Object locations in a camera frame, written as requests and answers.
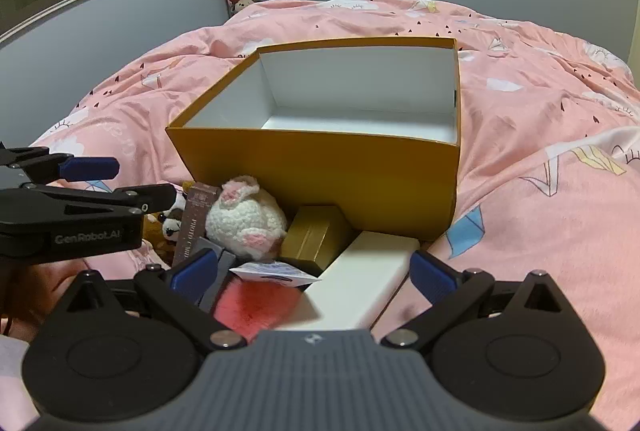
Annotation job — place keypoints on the person's left hand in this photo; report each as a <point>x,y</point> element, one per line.
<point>30,296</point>

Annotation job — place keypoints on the brown card box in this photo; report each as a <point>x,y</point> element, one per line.
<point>197,216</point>

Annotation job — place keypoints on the pink printed blanket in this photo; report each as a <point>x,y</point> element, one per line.
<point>525,136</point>

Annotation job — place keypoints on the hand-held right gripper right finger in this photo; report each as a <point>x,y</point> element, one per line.
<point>432,278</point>

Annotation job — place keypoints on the long white box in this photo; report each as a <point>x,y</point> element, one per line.
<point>360,281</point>

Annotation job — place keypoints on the white pink crochet bunny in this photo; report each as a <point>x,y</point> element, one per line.
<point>245,216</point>

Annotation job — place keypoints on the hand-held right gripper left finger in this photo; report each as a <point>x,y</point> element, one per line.
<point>192,273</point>

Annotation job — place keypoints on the small panda plush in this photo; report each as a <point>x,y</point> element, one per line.
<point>172,225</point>

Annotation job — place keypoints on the orange cardboard box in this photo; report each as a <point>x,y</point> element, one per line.
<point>325,181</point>

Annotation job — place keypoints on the small gold box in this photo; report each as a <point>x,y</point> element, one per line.
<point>315,236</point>

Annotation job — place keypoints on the pink fluffy pompom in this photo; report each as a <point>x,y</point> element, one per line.
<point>255,311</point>

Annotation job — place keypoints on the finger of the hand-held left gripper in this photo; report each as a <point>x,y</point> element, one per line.
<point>150,196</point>
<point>90,167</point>

